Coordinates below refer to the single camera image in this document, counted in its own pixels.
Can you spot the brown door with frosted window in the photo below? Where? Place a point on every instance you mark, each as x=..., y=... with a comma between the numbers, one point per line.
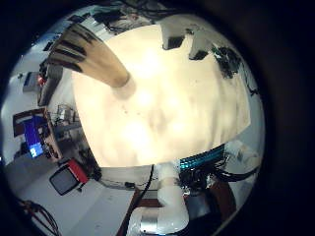
x=226, y=200

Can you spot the teal ribbed device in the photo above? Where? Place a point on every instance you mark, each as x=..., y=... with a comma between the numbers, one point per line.
x=201, y=158

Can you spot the wooden office desk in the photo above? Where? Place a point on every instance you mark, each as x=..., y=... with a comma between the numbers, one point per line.
x=52, y=137

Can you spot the computer monitor with purple screen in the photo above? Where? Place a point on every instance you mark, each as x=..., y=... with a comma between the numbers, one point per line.
x=33, y=137

